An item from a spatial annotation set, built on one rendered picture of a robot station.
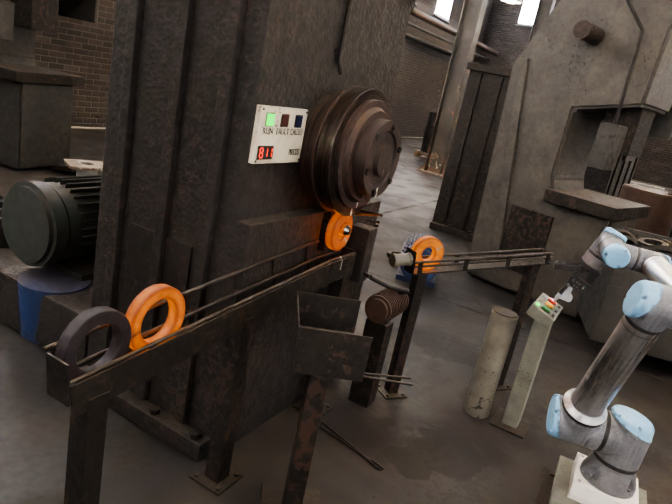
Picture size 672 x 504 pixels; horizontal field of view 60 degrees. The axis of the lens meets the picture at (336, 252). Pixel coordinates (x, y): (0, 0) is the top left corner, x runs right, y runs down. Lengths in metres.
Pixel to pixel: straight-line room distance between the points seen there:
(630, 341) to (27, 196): 2.39
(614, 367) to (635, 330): 0.17
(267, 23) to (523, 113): 3.22
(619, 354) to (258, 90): 1.35
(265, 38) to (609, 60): 3.17
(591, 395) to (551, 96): 2.97
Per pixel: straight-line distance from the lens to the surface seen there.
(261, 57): 1.83
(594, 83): 4.61
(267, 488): 2.15
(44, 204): 2.78
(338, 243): 2.23
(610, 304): 3.99
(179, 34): 2.01
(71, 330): 1.41
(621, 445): 2.31
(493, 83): 6.30
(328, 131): 1.99
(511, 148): 4.78
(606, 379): 2.08
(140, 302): 1.51
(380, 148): 2.09
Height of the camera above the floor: 1.37
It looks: 16 degrees down
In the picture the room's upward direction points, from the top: 12 degrees clockwise
